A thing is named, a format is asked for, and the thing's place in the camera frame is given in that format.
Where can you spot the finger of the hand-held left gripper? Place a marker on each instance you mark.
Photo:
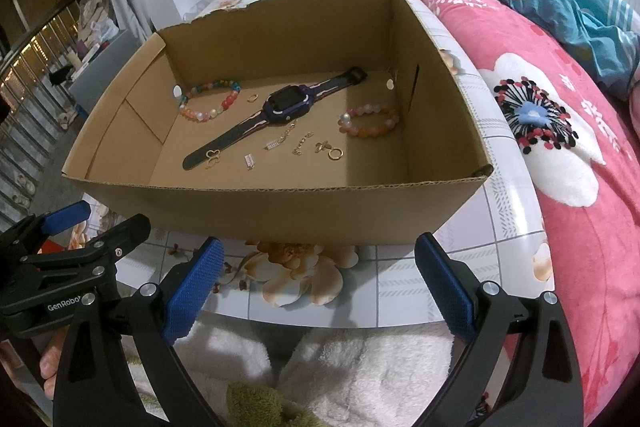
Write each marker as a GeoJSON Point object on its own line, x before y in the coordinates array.
{"type": "Point", "coordinates": [65, 216]}
{"type": "Point", "coordinates": [120, 239]}

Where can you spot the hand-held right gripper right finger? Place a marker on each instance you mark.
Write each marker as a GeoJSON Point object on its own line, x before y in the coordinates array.
{"type": "Point", "coordinates": [447, 287]}

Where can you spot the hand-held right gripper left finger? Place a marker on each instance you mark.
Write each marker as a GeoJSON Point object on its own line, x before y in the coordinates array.
{"type": "Point", "coordinates": [192, 292]}

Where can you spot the gold butterfly pendant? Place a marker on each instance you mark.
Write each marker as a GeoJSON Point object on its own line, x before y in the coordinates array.
{"type": "Point", "coordinates": [214, 155]}

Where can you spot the brown cardboard box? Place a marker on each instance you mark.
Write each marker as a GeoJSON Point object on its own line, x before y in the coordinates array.
{"type": "Point", "coordinates": [300, 212]}

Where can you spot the silver clasp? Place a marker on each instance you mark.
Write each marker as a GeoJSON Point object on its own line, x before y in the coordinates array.
{"type": "Point", "coordinates": [248, 162]}

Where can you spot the purple smartwatch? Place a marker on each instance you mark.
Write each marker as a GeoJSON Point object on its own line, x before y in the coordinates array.
{"type": "Point", "coordinates": [287, 102]}

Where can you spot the person's left hand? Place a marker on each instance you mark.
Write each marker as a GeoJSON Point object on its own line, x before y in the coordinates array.
{"type": "Point", "coordinates": [49, 364]}

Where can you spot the pair of pale slippers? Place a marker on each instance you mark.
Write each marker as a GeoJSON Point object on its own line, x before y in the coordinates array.
{"type": "Point", "coordinates": [65, 119]}

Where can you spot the green cloth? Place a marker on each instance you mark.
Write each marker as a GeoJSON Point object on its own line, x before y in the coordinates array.
{"type": "Point", "coordinates": [250, 399]}

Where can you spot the grey storage bin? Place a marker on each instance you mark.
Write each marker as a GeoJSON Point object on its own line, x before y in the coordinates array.
{"type": "Point", "coordinates": [110, 67]}

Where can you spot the white plastic bags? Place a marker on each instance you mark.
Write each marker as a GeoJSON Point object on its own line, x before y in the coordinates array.
{"type": "Point", "coordinates": [97, 19]}

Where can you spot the pink floral blanket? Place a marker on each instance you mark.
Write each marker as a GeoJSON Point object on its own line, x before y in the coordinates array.
{"type": "Point", "coordinates": [500, 37]}

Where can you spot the blue patterned blanket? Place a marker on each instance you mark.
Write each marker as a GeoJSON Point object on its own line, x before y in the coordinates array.
{"type": "Point", "coordinates": [565, 7]}

